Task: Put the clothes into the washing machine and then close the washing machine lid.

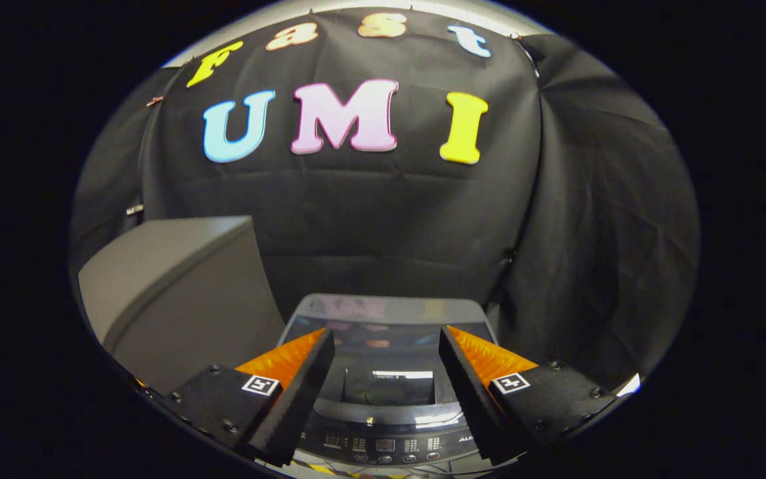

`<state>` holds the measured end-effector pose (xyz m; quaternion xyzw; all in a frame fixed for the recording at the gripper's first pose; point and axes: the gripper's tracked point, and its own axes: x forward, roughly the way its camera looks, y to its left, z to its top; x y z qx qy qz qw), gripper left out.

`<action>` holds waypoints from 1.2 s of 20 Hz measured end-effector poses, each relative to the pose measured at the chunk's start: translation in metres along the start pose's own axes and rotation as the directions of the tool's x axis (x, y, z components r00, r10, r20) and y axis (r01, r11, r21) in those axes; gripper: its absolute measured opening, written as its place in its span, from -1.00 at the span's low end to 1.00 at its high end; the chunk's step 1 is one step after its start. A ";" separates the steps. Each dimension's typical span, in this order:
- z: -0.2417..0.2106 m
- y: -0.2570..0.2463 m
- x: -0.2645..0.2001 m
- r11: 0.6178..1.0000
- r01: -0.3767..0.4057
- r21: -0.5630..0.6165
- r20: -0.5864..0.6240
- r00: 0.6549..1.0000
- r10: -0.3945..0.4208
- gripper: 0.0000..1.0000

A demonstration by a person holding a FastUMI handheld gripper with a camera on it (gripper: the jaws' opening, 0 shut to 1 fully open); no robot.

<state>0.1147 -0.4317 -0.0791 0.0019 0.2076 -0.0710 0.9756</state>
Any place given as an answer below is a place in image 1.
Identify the grey cabinet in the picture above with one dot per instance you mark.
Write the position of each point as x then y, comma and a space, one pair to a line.
170, 299

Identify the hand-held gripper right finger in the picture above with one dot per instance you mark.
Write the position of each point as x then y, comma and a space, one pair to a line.
466, 392

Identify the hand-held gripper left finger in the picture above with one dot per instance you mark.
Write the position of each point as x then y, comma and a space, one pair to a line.
300, 392

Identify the grey top-load washing machine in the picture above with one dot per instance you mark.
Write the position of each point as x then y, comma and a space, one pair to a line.
383, 444

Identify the black backdrop cloth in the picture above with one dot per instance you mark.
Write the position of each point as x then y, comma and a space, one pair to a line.
370, 213

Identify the copper clip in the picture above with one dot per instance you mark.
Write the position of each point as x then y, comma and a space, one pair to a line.
154, 101

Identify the silver clip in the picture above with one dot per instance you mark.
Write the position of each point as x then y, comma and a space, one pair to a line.
134, 209

